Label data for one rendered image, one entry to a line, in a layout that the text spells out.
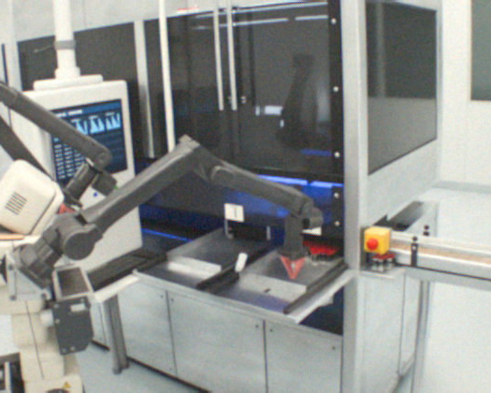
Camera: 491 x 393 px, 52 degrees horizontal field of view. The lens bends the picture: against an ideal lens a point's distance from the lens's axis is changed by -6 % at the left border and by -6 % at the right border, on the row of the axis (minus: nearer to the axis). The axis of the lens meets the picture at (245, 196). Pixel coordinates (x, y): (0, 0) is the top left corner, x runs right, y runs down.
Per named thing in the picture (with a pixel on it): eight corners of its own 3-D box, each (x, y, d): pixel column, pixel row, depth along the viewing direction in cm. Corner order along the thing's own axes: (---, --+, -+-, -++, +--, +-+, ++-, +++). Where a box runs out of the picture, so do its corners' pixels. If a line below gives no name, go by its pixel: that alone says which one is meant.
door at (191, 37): (155, 156, 230) (145, 20, 215) (241, 165, 203) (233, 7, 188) (154, 156, 230) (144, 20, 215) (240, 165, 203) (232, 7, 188)
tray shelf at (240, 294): (214, 237, 230) (213, 233, 229) (364, 267, 189) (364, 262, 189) (132, 275, 193) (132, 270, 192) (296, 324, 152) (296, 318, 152)
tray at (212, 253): (223, 235, 227) (222, 226, 226) (274, 244, 212) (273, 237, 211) (167, 261, 200) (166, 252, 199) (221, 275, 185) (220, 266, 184)
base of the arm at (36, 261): (14, 250, 122) (15, 267, 111) (36, 226, 123) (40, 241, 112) (39, 272, 125) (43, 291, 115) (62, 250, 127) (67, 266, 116)
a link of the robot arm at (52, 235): (36, 238, 120) (43, 249, 116) (66, 208, 121) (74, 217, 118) (62, 258, 126) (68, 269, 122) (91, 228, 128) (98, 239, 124)
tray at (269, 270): (291, 248, 207) (291, 240, 206) (352, 259, 192) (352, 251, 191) (239, 280, 181) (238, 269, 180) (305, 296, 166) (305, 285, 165)
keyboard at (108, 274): (139, 253, 232) (139, 247, 231) (164, 257, 224) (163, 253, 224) (70, 285, 199) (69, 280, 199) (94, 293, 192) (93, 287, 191)
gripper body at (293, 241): (310, 252, 170) (310, 229, 169) (293, 259, 162) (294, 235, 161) (293, 249, 174) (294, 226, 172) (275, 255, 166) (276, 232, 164)
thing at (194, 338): (161, 279, 402) (149, 167, 379) (428, 351, 282) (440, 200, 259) (53, 332, 324) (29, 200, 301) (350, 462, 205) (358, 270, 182)
